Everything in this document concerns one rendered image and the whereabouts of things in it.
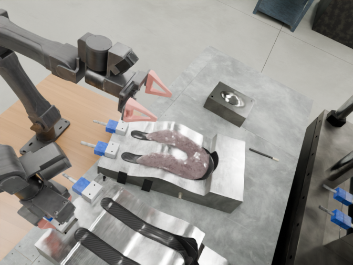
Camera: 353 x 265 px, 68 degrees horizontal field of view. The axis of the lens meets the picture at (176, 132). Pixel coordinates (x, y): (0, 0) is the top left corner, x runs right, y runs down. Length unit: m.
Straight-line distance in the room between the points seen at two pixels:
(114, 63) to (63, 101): 0.61
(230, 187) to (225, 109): 0.43
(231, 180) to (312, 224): 0.41
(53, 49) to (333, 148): 1.33
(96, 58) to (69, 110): 0.56
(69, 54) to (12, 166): 0.30
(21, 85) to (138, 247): 0.57
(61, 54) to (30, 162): 0.27
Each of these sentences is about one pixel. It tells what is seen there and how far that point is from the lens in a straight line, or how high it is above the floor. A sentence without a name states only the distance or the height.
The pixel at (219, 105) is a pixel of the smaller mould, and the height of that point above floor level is 0.86.
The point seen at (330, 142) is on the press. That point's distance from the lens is 1.57.
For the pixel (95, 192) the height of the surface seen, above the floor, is 0.92.
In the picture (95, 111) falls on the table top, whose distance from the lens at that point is 1.16.
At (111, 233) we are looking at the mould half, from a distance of 0.81.
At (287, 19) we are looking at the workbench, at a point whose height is 0.11.
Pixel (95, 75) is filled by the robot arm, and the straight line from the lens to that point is 0.67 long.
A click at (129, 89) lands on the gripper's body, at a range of 0.64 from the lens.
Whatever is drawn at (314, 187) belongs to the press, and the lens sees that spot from 1.32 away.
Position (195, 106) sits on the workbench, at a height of 0.80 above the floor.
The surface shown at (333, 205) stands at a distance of 1.27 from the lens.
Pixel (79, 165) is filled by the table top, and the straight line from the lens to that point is 1.00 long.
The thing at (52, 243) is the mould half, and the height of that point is 0.89.
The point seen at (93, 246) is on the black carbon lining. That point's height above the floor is 0.88.
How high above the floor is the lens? 1.66
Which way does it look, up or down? 50 degrees down
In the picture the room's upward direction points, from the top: 21 degrees clockwise
